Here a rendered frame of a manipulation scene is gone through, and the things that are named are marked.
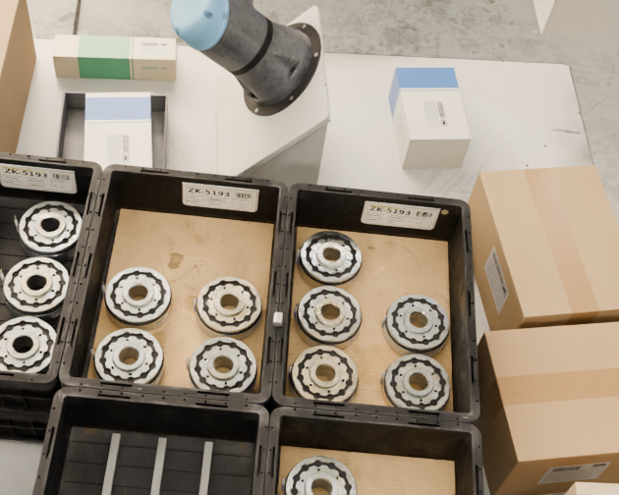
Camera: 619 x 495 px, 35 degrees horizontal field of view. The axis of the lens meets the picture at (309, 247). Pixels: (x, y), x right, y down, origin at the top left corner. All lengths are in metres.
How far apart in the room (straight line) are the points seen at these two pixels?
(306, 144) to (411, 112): 0.29
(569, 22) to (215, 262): 0.72
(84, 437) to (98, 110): 0.67
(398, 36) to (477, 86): 1.12
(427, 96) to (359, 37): 1.26
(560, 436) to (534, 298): 0.24
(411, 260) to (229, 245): 0.31
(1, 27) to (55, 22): 1.32
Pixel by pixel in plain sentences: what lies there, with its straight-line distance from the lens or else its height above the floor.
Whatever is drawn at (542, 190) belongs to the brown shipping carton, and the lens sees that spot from 1.81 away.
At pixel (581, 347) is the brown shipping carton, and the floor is 0.86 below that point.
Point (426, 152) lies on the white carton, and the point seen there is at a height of 0.75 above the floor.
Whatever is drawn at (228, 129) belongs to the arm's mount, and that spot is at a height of 0.79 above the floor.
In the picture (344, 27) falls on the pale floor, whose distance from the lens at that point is 3.25.
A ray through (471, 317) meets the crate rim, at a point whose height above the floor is 0.93.
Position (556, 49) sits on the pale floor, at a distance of 3.37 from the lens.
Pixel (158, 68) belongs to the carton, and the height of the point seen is 0.74.
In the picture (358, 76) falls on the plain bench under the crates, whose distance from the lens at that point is 2.12.
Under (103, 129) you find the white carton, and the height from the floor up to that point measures 0.79.
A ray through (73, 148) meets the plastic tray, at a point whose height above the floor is 0.70.
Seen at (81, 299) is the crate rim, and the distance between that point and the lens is 1.50.
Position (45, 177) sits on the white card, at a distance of 1.68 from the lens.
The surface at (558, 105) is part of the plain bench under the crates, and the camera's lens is 2.19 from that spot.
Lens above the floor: 2.21
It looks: 55 degrees down
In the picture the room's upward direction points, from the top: 10 degrees clockwise
